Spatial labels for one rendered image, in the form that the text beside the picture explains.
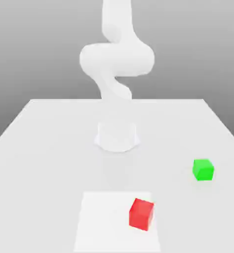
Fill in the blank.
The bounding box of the small green cube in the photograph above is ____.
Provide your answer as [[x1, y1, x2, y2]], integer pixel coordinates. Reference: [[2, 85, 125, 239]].
[[192, 158, 215, 182]]

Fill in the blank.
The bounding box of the small red cube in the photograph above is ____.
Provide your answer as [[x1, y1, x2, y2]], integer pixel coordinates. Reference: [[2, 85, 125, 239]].
[[128, 198, 155, 232]]

